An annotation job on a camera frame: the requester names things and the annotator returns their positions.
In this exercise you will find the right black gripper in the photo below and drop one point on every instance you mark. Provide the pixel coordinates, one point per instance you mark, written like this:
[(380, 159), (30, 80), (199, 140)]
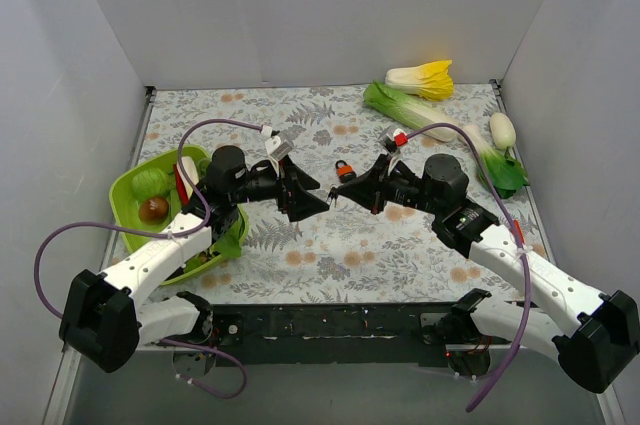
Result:
[(378, 190)]

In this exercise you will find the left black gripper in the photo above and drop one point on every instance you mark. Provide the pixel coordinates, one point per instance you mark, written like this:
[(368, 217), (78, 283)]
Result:
[(286, 190)]

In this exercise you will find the orange padlock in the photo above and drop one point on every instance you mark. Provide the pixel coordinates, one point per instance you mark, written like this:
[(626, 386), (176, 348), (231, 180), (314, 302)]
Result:
[(344, 172)]

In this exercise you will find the black-headed keys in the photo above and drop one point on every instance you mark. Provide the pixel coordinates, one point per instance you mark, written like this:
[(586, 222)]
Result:
[(332, 196)]

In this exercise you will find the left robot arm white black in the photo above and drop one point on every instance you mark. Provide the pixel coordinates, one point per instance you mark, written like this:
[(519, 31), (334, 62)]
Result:
[(107, 315)]

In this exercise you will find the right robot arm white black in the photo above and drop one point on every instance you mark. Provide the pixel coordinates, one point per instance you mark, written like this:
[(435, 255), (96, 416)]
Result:
[(592, 335)]

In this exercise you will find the floral table mat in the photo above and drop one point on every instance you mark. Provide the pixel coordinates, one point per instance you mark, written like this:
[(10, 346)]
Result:
[(344, 255)]

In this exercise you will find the green napa cabbage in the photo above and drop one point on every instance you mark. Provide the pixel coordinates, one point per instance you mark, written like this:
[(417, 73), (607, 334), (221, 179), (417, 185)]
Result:
[(413, 113)]

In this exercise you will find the green leafy vegetable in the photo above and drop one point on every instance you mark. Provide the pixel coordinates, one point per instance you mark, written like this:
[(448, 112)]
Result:
[(228, 246)]

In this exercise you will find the white leek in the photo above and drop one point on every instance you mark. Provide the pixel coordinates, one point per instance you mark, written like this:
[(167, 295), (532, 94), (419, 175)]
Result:
[(188, 175)]

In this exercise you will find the red chili pepper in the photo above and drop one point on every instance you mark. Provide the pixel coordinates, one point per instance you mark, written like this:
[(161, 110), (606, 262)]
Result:
[(180, 185)]

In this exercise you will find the yellow white cabbage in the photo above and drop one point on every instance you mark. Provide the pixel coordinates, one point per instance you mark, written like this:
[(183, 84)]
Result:
[(430, 81)]

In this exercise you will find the bok choy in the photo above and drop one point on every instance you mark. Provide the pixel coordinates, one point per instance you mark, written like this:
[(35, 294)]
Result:
[(507, 174)]

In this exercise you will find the green round cabbage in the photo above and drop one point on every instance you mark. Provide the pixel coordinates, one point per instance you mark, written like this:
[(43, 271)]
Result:
[(150, 183)]

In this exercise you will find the brown mushroom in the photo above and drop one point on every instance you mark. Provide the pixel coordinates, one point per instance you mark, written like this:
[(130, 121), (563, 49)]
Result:
[(154, 210)]

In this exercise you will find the green plastic basket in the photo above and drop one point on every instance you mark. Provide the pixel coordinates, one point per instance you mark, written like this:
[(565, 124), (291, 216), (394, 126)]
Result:
[(125, 207)]

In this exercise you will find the white radish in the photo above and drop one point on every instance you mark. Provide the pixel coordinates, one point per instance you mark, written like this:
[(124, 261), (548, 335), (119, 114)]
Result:
[(502, 131)]

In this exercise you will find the orange carrot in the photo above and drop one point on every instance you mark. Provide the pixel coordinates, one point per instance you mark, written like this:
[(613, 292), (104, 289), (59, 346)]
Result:
[(517, 232)]

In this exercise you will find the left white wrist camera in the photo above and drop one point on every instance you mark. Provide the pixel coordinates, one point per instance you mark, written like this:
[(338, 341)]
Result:
[(278, 146)]

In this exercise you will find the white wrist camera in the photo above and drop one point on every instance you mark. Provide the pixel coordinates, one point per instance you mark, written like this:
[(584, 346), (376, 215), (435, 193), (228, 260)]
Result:
[(392, 140), (278, 146)]

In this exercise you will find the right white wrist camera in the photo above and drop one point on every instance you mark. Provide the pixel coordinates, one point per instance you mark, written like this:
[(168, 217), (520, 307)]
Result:
[(392, 140)]

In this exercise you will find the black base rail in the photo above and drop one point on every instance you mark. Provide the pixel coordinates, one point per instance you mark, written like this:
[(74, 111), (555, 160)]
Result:
[(412, 333)]

